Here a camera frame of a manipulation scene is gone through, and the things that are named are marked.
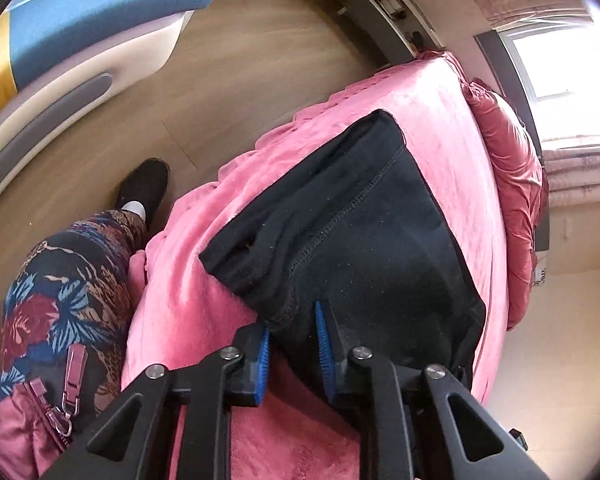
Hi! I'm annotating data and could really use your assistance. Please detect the blue yellow grey sofa chair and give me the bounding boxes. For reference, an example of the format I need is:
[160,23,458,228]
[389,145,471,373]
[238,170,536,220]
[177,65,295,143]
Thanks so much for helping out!
[0,0,223,221]

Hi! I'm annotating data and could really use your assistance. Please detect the person's black shoe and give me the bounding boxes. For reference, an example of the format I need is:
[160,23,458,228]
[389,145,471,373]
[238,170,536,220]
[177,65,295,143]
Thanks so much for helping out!
[114,158,171,231]

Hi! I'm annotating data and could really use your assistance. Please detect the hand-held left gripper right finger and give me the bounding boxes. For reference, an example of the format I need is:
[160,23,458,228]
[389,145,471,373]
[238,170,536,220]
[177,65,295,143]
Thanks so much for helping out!
[314,300,551,480]

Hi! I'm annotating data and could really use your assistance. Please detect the black embroidered pants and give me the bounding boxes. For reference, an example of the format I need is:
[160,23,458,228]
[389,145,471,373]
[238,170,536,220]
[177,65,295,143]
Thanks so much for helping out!
[198,109,488,406]

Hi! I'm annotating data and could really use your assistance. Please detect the bed with pink blanket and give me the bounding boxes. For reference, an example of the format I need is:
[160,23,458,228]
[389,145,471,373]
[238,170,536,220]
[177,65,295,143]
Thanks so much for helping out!
[120,51,511,480]

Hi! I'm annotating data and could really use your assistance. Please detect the grey headboard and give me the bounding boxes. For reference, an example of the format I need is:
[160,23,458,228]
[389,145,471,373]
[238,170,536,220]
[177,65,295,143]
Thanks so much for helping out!
[475,30,551,252]

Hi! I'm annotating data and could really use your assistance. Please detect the person's floral trouser leg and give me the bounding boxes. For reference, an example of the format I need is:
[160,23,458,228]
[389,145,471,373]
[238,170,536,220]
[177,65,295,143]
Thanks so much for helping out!
[0,209,148,411]

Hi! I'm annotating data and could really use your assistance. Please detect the floral curtain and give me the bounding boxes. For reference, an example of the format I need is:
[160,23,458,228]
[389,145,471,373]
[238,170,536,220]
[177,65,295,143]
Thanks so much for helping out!
[472,0,597,27]
[540,135,600,211]

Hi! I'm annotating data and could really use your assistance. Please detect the window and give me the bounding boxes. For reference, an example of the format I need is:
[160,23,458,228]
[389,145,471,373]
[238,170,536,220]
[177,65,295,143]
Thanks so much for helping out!
[500,7,597,106]

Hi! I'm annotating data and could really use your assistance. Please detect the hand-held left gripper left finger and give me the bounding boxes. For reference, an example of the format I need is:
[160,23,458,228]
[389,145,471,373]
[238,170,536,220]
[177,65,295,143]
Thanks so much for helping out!
[42,322,272,480]

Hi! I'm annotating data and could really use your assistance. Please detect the white nightstand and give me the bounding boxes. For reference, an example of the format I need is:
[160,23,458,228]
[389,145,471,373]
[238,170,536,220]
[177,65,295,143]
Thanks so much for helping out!
[337,0,446,67]

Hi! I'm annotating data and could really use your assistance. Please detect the dark pink duvet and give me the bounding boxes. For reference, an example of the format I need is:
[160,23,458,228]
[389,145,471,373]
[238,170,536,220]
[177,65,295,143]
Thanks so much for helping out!
[462,77,548,331]

